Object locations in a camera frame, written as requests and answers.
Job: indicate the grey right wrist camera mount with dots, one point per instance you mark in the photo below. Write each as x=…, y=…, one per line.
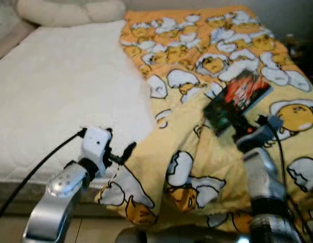
x=260, y=134

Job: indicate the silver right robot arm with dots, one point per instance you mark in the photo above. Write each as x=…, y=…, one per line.
x=262, y=182

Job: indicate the white quilted mattress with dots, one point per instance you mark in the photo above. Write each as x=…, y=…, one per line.
x=60, y=91

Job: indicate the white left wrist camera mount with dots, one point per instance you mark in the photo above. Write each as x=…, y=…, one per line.
x=95, y=144

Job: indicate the black bedside cabinet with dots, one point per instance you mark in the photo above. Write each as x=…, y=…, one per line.
x=305, y=66

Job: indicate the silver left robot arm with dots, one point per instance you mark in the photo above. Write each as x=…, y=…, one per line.
x=55, y=197

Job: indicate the cream bolster pillow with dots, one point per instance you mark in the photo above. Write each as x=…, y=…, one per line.
x=60, y=12

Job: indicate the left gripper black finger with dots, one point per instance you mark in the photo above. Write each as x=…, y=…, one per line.
x=128, y=154

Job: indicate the dark red cover book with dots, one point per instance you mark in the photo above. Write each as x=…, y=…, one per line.
x=237, y=96

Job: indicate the yellow egg cartoon blanket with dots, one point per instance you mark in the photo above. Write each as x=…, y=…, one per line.
x=176, y=126

